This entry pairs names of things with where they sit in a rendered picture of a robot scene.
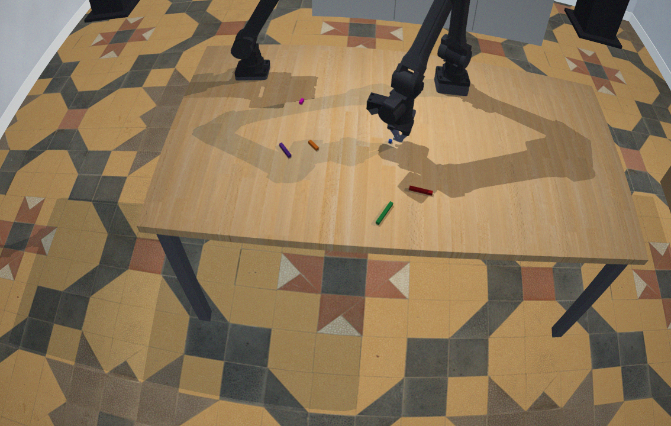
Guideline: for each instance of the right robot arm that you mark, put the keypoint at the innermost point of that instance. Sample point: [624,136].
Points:
[252,64]

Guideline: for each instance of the green rod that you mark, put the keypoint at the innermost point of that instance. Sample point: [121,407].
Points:
[385,211]

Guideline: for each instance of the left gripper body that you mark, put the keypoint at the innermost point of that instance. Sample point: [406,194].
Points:
[406,123]

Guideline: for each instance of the purple rod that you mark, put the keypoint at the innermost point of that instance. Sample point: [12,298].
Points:
[285,150]

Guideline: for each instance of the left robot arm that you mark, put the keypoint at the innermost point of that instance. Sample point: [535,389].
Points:
[454,51]

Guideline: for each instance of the dark red rod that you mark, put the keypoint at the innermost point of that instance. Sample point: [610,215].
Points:
[420,190]

